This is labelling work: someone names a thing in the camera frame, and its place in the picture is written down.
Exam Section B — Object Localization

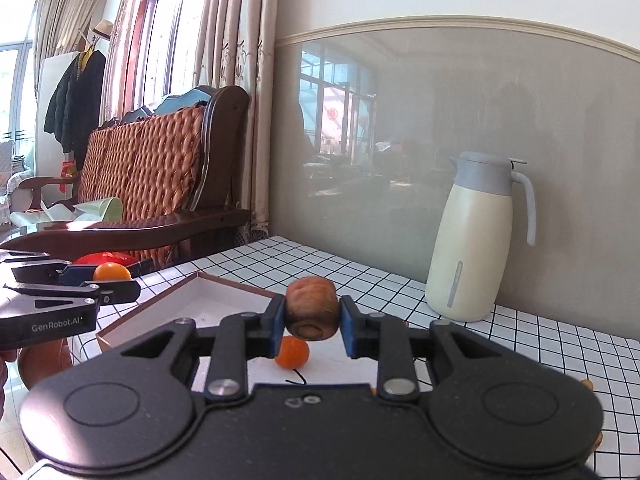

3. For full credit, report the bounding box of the cream thermos jug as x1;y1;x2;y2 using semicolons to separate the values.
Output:
425;151;538;323

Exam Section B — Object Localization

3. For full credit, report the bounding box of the brown cardboard box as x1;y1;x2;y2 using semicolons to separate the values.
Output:
95;271;416;396

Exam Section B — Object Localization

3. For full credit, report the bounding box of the brownish carrot piece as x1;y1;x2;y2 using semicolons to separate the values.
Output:
285;276;342;342

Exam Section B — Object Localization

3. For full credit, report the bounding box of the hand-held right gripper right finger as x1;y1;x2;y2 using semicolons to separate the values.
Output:
340;296;521;402

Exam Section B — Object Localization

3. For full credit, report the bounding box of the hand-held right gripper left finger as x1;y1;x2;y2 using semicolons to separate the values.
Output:
107;294;287;402

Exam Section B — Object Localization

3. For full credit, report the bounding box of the dark wooden sofa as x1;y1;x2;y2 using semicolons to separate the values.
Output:
0;85;252;403

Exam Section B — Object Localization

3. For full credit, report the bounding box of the window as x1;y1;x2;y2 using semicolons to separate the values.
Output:
135;0;211;111

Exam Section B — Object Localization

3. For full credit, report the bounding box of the pink sheer curtain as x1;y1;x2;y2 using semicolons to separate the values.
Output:
112;0;168;123

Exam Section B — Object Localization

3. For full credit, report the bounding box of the black hanging coat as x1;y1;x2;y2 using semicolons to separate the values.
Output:
44;49;107;158

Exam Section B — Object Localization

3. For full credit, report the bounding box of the beige embroidered curtain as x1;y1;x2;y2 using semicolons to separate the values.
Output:
197;0;281;241

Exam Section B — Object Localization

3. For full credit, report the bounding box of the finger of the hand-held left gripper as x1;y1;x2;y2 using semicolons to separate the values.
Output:
5;280;142;308
0;250;96;286

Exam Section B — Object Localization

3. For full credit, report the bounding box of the pale green plastic bag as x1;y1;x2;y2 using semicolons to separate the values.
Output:
42;196;123;223

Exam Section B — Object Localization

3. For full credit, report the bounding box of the plain beige curtain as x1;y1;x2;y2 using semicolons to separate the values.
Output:
34;0;116;56

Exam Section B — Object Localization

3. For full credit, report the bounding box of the orange woven sofa cushion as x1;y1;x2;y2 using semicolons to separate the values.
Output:
75;106;207;226

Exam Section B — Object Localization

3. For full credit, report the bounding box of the red object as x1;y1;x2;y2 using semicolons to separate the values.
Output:
72;252;136;267

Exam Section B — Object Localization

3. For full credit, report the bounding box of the yellowish mandarin orange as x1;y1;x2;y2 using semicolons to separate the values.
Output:
93;263;132;282

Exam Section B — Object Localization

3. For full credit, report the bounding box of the white checkered tablecloth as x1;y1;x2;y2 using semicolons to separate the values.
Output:
65;235;640;480

